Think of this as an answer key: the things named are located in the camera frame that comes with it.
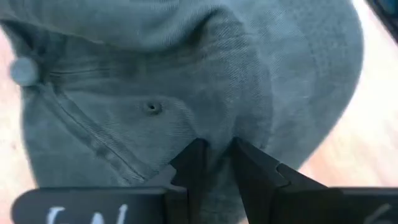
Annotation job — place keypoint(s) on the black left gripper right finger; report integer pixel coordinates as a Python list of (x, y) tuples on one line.
[(280, 199)]

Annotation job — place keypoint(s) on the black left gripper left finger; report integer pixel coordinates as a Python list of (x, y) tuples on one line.
[(93, 205)]

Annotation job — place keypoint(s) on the grey-green cap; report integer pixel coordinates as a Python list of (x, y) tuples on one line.
[(186, 77)]

